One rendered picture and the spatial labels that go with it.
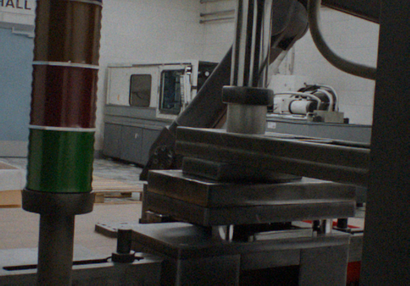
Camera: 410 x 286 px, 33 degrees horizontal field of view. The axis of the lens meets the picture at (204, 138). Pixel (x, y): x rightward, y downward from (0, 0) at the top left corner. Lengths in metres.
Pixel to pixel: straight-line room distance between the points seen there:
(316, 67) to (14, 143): 5.04
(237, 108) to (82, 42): 0.28
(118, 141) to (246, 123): 11.06
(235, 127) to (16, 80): 11.19
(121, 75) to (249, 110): 11.14
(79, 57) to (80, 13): 0.02
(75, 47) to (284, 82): 8.51
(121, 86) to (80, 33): 11.34
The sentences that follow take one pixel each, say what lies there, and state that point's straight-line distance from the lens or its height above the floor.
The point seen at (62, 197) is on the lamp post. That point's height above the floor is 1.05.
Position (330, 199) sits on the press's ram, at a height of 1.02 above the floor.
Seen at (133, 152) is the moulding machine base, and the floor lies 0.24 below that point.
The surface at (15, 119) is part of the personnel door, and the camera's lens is 11.81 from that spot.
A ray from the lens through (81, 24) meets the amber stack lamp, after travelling 0.38.
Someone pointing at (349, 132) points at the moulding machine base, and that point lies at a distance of 7.93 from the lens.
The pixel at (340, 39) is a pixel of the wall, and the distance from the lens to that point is 10.22.
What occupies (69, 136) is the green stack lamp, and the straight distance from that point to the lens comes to 0.38.
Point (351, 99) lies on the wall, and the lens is 9.93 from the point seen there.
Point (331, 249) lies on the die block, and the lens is 0.68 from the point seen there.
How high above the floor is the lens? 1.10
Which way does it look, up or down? 3 degrees down
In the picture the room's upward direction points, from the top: 4 degrees clockwise
